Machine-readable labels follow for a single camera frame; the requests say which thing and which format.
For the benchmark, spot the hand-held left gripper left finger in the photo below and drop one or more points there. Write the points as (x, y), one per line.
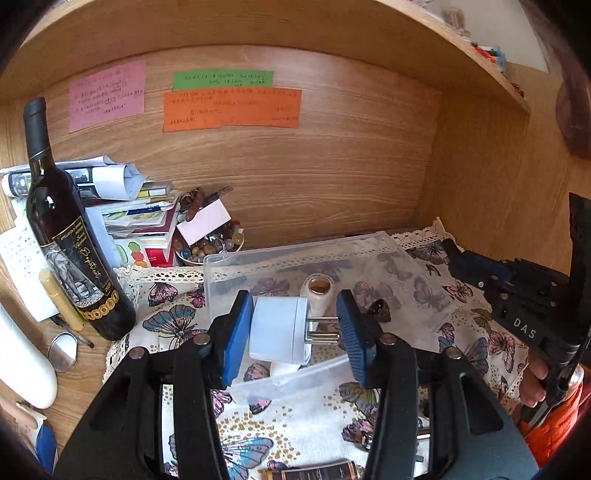
(238, 339)

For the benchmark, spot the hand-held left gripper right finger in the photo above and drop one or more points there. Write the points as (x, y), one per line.
(352, 339)

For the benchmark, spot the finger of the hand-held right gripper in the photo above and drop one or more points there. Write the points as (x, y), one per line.
(480, 270)

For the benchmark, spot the white plug adapter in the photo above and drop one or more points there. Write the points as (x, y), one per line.
(279, 330)

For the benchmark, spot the clear plastic container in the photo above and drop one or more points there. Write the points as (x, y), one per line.
(300, 267)

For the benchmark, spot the person's right hand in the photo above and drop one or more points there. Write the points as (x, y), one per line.
(535, 381)

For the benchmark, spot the dark butterfly hair clip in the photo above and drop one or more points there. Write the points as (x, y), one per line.
(381, 310)

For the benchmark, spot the small white jar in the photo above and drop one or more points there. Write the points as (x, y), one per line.
(316, 295)

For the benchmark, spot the bowl of coloured stones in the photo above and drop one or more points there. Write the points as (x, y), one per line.
(207, 244)

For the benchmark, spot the butterfly print tablecloth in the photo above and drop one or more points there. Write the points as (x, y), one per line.
(304, 429)

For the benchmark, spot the white blank card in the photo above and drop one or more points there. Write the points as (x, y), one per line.
(203, 222)

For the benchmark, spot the brown cosmetic tube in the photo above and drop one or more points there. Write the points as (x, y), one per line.
(309, 471)

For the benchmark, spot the thin dark pencil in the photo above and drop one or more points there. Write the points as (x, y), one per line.
(74, 330)

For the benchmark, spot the pile of papers and booklets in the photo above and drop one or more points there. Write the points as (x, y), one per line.
(134, 207)

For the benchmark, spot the small round mirror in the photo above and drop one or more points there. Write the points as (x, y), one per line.
(62, 353)

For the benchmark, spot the cream coloured tube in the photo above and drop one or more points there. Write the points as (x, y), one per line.
(60, 300)

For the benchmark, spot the dark wine bottle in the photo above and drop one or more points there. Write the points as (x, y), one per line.
(69, 249)

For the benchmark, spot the dark brown hair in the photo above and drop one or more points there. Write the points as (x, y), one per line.
(570, 78)

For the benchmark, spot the white rounded plastic object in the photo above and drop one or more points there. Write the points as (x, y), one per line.
(25, 364)

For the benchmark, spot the colourful small shelf items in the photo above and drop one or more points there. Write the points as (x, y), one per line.
(490, 51)

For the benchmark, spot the blue cloth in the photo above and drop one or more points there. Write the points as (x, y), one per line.
(46, 447)

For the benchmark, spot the white handwritten paper sheet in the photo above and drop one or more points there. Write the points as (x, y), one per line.
(23, 272)

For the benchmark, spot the orange paper note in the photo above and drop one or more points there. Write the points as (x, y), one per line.
(231, 110)

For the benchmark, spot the clear jar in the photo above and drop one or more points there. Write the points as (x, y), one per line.
(455, 16)

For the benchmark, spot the green paper note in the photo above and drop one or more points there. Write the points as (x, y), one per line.
(222, 80)

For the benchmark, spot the pink paper note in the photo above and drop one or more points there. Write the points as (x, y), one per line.
(107, 98)

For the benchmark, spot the wooden shelf board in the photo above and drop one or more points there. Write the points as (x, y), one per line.
(258, 32)

